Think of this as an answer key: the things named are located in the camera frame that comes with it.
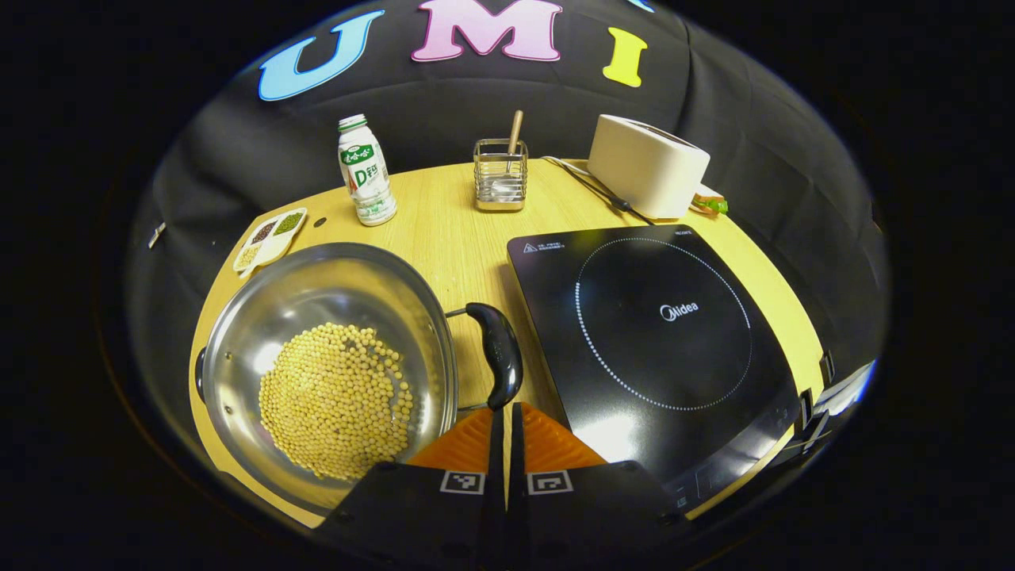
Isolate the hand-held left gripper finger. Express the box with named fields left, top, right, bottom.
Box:
left=507, top=402, right=691, bottom=556
left=321, top=408, right=507, bottom=556

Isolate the black induction cooktop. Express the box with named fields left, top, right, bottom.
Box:
left=506, top=224, right=802, bottom=512

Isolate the stainless steel pot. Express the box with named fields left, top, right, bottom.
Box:
left=193, top=242, right=524, bottom=508

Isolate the pile of soybeans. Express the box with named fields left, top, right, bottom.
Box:
left=259, top=321, right=416, bottom=482

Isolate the white drink bottle green label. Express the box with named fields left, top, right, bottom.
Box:
left=338, top=113, right=398, bottom=228

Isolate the white divided bean dish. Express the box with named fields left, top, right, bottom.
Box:
left=233, top=208, right=308, bottom=278

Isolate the white toaster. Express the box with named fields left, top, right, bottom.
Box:
left=588, top=114, right=711, bottom=220

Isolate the black backdrop cloth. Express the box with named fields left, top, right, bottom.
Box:
left=127, top=0, right=889, bottom=445

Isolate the metal wire utensil holder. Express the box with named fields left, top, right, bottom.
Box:
left=473, top=139, right=530, bottom=213

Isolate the black power cable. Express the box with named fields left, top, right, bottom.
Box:
left=565, top=163, right=655, bottom=227

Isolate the wooden handled spoon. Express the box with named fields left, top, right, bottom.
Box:
left=492, top=109, right=526, bottom=199

